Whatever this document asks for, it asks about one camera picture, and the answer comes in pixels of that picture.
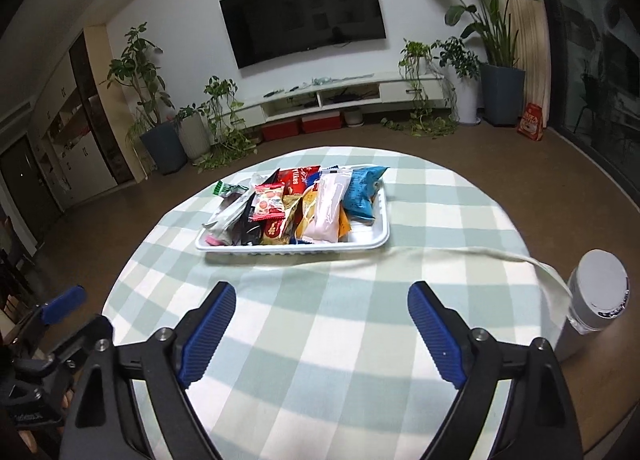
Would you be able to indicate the plant in ribbed pale pot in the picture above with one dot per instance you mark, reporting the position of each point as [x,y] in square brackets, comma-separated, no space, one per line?
[194,138]

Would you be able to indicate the black snack packet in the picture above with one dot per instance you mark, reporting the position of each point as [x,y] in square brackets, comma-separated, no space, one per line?
[248,230]

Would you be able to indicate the white plastic tray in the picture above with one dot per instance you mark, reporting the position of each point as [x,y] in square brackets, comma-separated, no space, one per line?
[360,240]

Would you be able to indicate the white wall cupboard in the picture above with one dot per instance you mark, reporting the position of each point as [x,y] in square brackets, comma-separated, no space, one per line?
[80,155]

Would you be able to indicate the large-leaf plant in dark pot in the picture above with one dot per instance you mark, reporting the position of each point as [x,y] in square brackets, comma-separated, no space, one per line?
[502,93]

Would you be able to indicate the beige curtain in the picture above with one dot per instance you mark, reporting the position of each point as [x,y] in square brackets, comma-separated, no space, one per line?
[525,40]

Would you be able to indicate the red bag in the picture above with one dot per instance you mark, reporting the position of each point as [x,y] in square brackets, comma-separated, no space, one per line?
[531,123]

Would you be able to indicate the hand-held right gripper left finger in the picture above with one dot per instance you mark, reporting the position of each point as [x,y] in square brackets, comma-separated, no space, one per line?
[207,335]

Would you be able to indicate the white tv cabinet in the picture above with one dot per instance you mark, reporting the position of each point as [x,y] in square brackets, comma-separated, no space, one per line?
[400,90]

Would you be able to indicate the bushy plant in white pot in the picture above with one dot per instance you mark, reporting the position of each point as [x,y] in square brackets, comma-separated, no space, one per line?
[467,100]

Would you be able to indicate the white snack packet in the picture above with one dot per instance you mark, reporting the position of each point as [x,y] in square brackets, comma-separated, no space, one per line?
[227,220]

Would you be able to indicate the leafy tree in dark pot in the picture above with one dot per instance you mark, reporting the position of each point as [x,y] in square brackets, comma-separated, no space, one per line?
[162,145]

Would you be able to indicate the trailing vine plant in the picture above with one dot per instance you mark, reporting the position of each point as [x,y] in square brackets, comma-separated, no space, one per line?
[222,110]
[415,60]

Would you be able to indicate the small white plant pot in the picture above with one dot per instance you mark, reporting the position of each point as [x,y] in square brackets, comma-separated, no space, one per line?
[353,117]

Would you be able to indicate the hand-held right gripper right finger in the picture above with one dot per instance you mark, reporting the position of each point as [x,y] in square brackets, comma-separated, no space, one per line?
[435,335]

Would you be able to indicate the red storage box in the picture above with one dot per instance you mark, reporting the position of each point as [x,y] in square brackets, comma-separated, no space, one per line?
[322,124]
[281,130]

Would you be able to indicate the white cylindrical appliance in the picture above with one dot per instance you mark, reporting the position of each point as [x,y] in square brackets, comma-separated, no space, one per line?
[595,295]

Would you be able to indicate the blue and yellow snack packet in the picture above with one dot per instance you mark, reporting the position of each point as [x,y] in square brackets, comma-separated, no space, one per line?
[306,212]

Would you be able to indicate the dark wooden door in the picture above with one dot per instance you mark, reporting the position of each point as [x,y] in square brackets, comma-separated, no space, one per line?
[25,190]

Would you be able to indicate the green snack packet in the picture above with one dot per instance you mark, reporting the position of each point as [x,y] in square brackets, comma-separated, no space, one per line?
[227,188]

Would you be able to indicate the small red snack packet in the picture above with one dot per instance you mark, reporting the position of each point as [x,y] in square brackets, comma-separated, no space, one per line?
[267,202]

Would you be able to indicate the dark wooden chair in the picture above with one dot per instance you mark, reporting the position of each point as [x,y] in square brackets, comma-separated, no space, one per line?
[12,280]

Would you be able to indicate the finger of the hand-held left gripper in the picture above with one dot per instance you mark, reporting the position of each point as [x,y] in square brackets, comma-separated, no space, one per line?
[85,335]
[62,302]

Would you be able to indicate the black wall television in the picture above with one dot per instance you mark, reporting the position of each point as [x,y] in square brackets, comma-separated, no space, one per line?
[305,15]

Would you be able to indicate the large red snack packet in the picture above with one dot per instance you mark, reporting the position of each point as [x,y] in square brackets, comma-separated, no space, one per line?
[297,178]

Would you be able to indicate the glass sliding door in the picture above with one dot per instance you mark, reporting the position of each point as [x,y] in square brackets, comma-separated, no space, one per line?
[595,65]

